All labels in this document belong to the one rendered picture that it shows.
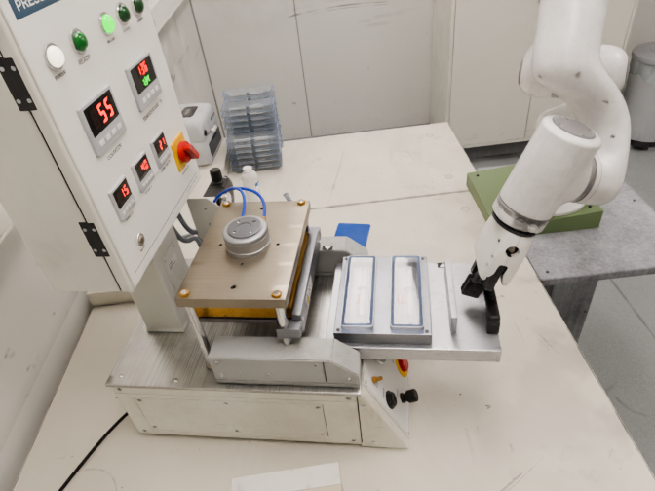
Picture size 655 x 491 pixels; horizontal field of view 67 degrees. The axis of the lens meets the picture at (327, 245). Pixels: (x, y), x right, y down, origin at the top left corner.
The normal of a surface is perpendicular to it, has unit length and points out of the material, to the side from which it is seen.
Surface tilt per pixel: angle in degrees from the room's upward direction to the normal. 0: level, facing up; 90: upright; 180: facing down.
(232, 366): 90
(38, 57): 90
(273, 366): 90
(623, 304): 0
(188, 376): 0
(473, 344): 0
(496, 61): 90
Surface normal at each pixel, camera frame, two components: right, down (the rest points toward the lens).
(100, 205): 0.99, -0.01
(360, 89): 0.06, 0.62
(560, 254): -0.10, -0.77
